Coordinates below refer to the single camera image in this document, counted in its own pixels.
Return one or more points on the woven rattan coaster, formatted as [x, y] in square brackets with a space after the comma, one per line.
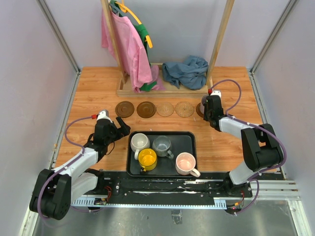
[184, 109]
[165, 109]

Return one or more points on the blue crumpled cloth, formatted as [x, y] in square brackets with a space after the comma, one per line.
[191, 73]

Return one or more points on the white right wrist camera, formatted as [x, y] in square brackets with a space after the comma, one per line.
[216, 92]

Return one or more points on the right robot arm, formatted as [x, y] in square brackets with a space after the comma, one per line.
[261, 148]

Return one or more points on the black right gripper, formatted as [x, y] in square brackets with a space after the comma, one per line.
[205, 116]

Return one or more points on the pink shirt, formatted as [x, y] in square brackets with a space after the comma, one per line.
[130, 38]

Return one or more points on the purple glass mug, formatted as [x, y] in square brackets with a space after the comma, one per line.
[202, 104]

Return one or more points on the brown wooden coaster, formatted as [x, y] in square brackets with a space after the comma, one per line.
[124, 109]
[146, 109]
[199, 111]

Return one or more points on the grey mug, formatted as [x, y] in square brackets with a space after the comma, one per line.
[162, 146]

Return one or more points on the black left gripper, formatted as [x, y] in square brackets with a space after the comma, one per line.
[125, 129]

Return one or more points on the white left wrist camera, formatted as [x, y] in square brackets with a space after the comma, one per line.
[104, 114]

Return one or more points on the black plastic tray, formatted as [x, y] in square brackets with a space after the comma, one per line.
[181, 141]

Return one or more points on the yellow clothes hanger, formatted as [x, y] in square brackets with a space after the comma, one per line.
[126, 9]

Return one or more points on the yellow mug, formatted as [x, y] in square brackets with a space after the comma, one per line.
[147, 159]

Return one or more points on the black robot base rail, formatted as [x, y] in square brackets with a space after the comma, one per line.
[119, 188]

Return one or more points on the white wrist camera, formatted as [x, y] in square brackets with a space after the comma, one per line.
[216, 92]
[104, 114]

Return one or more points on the green garment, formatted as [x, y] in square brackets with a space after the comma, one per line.
[119, 11]

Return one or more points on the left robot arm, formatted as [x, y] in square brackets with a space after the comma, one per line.
[56, 189]

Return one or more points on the white speckled mug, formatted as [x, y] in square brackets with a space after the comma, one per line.
[138, 143]

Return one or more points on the wooden clothes rack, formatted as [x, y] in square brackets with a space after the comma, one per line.
[124, 86]

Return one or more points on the pink mug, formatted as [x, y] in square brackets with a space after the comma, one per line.
[185, 164]

